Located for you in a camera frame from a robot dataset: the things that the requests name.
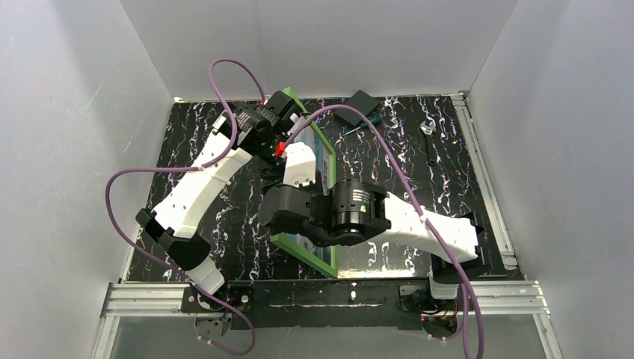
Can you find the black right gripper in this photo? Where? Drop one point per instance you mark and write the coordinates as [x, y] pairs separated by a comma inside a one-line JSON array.
[[277, 213]]

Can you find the green picture frame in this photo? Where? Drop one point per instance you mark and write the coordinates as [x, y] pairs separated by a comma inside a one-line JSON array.
[[286, 104]]

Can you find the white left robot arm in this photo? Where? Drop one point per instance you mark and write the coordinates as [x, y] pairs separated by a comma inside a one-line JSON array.
[[238, 134]]

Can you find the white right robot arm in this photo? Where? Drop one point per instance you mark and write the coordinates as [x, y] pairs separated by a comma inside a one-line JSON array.
[[353, 211]]

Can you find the building photo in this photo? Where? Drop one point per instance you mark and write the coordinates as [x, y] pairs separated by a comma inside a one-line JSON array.
[[323, 163]]

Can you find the black square box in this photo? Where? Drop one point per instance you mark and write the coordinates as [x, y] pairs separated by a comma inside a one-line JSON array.
[[360, 101]]

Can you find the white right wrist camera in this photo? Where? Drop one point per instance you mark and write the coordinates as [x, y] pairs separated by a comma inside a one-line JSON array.
[[300, 165]]

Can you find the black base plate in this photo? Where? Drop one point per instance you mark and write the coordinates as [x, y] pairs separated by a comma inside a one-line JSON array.
[[392, 302]]

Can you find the green handled screwdriver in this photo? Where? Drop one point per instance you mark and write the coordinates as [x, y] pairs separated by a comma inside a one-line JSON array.
[[363, 125]]

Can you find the aluminium rail frame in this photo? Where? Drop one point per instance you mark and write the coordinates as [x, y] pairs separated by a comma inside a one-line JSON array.
[[516, 318]]

